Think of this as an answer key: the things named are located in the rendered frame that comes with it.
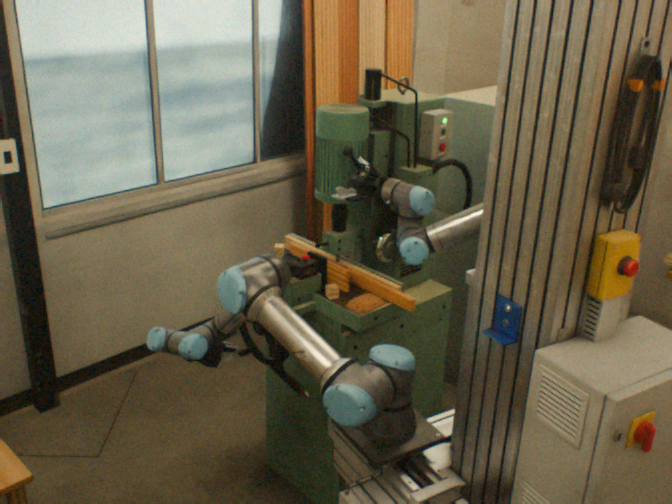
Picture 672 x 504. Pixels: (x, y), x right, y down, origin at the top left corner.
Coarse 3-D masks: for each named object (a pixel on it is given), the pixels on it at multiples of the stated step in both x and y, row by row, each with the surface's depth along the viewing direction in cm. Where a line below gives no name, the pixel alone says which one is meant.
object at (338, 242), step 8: (352, 224) 256; (328, 232) 249; (336, 232) 249; (344, 232) 249; (352, 232) 250; (360, 232) 253; (328, 240) 248; (336, 240) 246; (344, 240) 249; (352, 240) 252; (328, 248) 249; (336, 248) 247; (344, 248) 250; (352, 248) 253
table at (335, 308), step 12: (288, 252) 274; (324, 288) 246; (360, 288) 247; (312, 300) 244; (324, 300) 239; (336, 300) 238; (348, 300) 238; (384, 300) 239; (300, 312) 239; (324, 312) 241; (336, 312) 236; (348, 312) 231; (372, 312) 232; (384, 312) 236; (396, 312) 241; (348, 324) 233; (360, 324) 229; (372, 324) 234
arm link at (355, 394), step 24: (240, 264) 187; (264, 264) 187; (240, 288) 179; (264, 288) 181; (240, 312) 182; (264, 312) 180; (288, 312) 179; (288, 336) 176; (312, 336) 176; (312, 360) 173; (336, 360) 173; (336, 384) 167; (360, 384) 168; (384, 384) 171; (336, 408) 169; (360, 408) 165
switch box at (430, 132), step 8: (424, 112) 244; (432, 112) 244; (440, 112) 244; (448, 112) 245; (424, 120) 244; (432, 120) 242; (440, 120) 243; (448, 120) 246; (424, 128) 245; (432, 128) 243; (440, 128) 244; (448, 128) 247; (424, 136) 246; (432, 136) 243; (440, 136) 246; (448, 136) 249; (424, 144) 247; (432, 144) 245; (440, 144) 247; (448, 144) 250; (424, 152) 248; (432, 152) 246; (448, 152) 252
